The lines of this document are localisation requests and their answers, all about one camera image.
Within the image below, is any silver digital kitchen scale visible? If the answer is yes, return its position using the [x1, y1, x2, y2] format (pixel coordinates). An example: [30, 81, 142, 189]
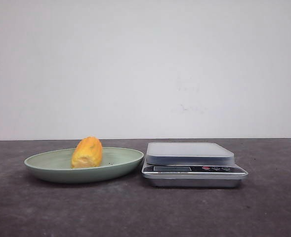
[142, 142, 248, 188]

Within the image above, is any pale green plate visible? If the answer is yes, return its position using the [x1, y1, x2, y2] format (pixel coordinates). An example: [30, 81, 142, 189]
[24, 147, 144, 184]

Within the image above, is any yellow corn cob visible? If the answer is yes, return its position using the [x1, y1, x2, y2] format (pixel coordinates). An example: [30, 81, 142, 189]
[71, 137, 103, 168]

